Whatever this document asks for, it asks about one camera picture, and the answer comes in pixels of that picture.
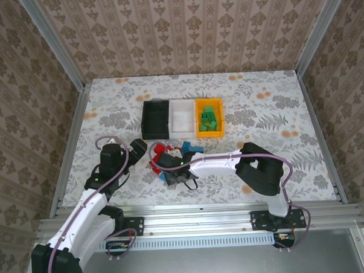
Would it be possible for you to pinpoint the white plastic bin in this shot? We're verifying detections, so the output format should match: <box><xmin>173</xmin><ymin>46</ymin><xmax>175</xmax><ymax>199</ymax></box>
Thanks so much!
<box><xmin>168</xmin><ymin>98</ymin><xmax>199</xmax><ymax>139</ymax></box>

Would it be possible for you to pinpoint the yellow plastic bin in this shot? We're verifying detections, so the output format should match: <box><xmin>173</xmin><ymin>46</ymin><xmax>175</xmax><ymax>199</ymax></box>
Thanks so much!
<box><xmin>194</xmin><ymin>97</ymin><xmax>226</xmax><ymax>140</ymax></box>

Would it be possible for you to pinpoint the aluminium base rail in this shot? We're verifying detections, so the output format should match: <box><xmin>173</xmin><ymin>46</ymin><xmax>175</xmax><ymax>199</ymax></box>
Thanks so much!
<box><xmin>36</xmin><ymin>196</ymin><xmax>364</xmax><ymax>244</ymax></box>

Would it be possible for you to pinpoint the floral patterned tablecloth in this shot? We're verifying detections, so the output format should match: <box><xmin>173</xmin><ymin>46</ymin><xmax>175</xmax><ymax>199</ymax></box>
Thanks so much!
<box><xmin>51</xmin><ymin>68</ymin><xmax>344</xmax><ymax>213</ymax></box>

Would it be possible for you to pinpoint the slotted grey cable duct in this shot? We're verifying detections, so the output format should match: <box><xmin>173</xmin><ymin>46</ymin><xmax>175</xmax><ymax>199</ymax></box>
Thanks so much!
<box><xmin>97</xmin><ymin>231</ymin><xmax>278</xmax><ymax>253</ymax></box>

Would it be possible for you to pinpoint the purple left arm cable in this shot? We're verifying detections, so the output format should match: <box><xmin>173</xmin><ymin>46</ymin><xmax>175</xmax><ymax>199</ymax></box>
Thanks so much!
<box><xmin>41</xmin><ymin>135</ymin><xmax>136</xmax><ymax>273</ymax></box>

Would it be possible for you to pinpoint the black plastic bin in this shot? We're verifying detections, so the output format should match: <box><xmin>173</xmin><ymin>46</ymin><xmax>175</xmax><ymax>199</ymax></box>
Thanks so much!
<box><xmin>139</xmin><ymin>99</ymin><xmax>173</xmax><ymax>141</ymax></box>

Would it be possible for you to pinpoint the aluminium frame post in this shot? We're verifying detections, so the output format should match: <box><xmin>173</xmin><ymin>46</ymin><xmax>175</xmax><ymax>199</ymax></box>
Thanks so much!
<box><xmin>18</xmin><ymin>0</ymin><xmax>88</xmax><ymax>93</ymax></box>
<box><xmin>293</xmin><ymin>0</ymin><xmax>348</xmax><ymax>78</ymax></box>

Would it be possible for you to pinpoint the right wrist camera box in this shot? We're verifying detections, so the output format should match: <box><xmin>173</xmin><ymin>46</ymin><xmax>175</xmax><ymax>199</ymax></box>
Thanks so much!
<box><xmin>166</xmin><ymin>172</ymin><xmax>188</xmax><ymax>187</ymax></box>

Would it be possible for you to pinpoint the aluminium side rail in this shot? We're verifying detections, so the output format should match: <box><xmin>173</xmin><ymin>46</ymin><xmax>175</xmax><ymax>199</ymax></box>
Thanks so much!
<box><xmin>296</xmin><ymin>70</ymin><xmax>350</xmax><ymax>207</ymax></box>
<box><xmin>43</xmin><ymin>82</ymin><xmax>99</xmax><ymax>219</ymax></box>

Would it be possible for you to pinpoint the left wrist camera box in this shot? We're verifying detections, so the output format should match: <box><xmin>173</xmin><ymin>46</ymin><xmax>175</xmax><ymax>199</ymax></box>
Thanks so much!
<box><xmin>128</xmin><ymin>138</ymin><xmax>148</xmax><ymax>165</ymax></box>

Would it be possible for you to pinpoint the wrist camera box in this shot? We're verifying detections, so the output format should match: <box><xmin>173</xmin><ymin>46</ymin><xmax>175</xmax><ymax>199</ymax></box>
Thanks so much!
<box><xmin>166</xmin><ymin>172</ymin><xmax>188</xmax><ymax>187</ymax></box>
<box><xmin>128</xmin><ymin>138</ymin><xmax>148</xmax><ymax>165</ymax></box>

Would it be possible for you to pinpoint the black cable loop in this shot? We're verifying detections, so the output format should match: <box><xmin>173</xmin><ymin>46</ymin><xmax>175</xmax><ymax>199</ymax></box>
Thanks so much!
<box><xmin>183</xmin><ymin>176</ymin><xmax>200</xmax><ymax>191</ymax></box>

